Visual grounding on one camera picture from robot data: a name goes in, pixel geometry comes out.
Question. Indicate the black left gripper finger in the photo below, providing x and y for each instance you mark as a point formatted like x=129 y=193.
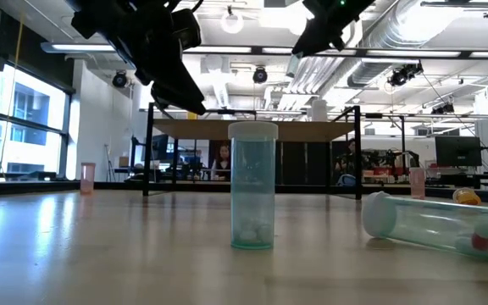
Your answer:
x=176 y=76
x=172 y=99

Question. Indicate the pink medicine bottle white cap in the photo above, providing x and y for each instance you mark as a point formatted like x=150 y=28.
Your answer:
x=417 y=184
x=87 y=180

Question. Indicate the teal medicine bottle white pills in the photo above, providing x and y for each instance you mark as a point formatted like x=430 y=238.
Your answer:
x=252 y=190

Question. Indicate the teal medicine bottle red pill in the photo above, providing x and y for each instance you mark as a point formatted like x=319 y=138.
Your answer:
x=430 y=224

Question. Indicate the black overhead light bar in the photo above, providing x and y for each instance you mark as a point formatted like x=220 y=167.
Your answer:
x=413 y=53

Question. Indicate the person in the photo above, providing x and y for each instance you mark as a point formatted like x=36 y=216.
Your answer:
x=350 y=156
x=223 y=163

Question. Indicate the large window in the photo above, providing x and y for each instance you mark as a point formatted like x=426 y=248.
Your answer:
x=28 y=127

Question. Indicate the black computer monitor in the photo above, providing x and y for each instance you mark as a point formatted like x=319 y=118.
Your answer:
x=458 y=151

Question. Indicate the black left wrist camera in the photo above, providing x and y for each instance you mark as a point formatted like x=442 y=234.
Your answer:
x=186 y=27

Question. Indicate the black ceiling camera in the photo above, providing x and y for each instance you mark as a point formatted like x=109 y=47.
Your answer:
x=119 y=79
x=443 y=109
x=405 y=74
x=260 y=75

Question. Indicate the silver ventilation duct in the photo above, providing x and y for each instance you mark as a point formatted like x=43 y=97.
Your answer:
x=396 y=34

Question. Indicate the wooden shelf black metal frame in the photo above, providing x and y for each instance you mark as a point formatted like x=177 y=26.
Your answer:
x=303 y=131

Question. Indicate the black aluminium table frame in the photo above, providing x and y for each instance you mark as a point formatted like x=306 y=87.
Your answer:
x=36 y=186

